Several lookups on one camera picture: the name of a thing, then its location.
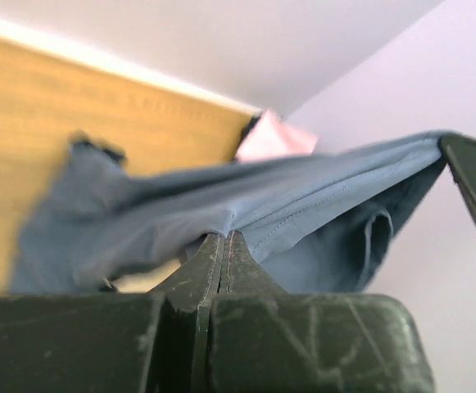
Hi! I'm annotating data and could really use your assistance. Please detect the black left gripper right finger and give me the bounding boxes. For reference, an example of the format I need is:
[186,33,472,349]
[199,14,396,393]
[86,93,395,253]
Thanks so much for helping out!
[208,231,434,392]

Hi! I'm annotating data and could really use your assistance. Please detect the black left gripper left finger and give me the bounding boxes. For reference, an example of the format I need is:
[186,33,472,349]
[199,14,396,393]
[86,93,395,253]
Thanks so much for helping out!
[0,234,225,392]

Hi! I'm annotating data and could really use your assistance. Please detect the blue-grey tank top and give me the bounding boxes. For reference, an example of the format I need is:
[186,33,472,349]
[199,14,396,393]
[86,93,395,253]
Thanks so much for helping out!
[7,132,445,294]

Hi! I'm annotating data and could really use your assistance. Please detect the pink folded tank top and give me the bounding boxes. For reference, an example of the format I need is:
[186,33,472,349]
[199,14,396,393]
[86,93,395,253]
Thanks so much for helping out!
[233,110,319,162]

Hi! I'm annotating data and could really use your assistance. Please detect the dark navy folded tank top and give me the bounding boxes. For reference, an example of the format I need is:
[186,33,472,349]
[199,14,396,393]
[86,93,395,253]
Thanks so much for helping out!
[238,113,262,146]

